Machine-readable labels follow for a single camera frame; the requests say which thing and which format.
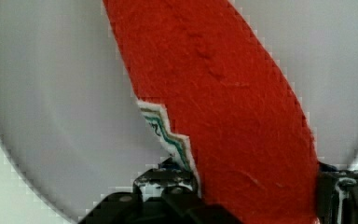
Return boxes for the red ketchup bottle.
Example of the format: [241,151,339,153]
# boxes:
[103,0,319,224]

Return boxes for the grey round plate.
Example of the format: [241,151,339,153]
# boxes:
[0,0,358,222]

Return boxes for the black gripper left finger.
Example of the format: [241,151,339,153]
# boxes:
[78,159,241,224]

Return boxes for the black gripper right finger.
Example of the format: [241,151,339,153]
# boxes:
[316,162,358,224]

